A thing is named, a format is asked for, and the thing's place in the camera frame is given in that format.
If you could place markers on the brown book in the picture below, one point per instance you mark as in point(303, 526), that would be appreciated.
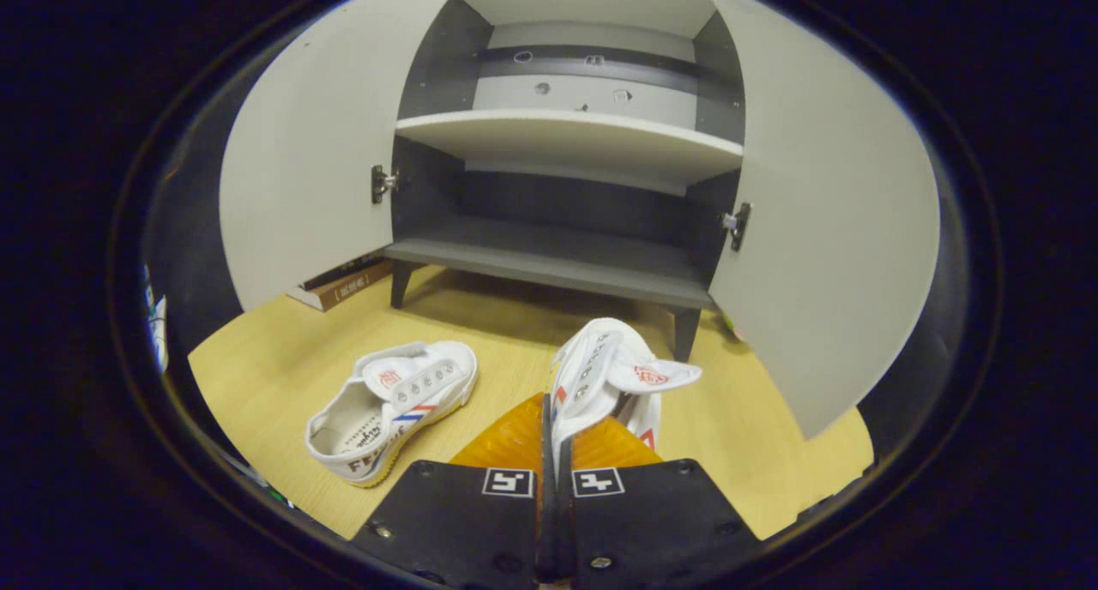
point(343, 291)

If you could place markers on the grey cabinet door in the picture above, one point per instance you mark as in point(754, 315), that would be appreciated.
point(317, 161)
point(841, 230)

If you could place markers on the black backdrop cloth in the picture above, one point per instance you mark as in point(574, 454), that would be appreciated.
point(189, 255)

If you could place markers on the white canvas shoe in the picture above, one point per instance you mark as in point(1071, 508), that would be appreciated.
point(592, 367)
point(403, 401)

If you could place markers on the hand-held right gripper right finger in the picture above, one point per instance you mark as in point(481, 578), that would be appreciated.
point(652, 521)

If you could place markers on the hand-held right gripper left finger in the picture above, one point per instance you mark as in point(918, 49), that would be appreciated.
point(463, 521)

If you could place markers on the green pink plush toy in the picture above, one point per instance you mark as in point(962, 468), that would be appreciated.
point(732, 326)

